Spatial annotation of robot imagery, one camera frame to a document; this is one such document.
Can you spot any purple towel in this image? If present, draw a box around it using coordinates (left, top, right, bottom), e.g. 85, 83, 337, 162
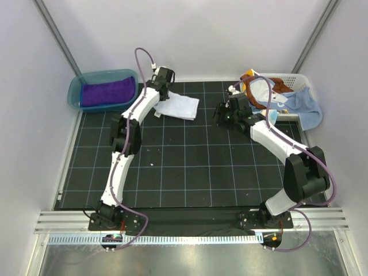
80, 76, 136, 107

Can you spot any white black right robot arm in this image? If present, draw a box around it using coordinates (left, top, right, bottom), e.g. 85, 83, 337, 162
213, 94, 331, 228

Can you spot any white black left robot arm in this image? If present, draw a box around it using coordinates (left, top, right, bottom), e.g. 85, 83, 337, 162
90, 66, 175, 230

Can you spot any white printed towel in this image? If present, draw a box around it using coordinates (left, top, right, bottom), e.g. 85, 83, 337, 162
250, 78, 293, 109

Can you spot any brown towel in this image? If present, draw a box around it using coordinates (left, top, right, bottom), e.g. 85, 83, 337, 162
240, 73, 294, 109

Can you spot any light blue towel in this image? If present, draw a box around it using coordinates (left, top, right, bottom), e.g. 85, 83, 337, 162
272, 87, 323, 131

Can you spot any white laundry basket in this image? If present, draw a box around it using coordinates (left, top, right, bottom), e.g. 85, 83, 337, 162
241, 70, 311, 117

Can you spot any black grid cutting mat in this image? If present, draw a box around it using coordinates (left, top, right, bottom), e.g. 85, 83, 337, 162
53, 80, 328, 209

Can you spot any teal transparent plastic bin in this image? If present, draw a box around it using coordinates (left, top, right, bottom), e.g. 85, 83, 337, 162
67, 69, 138, 113

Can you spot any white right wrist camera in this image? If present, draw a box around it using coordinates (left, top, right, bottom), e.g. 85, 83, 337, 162
227, 85, 241, 96

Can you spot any slotted cable duct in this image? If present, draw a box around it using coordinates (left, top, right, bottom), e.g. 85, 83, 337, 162
48, 233, 263, 247

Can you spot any aluminium frame rail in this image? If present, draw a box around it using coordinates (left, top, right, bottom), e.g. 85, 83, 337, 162
34, 208, 349, 234

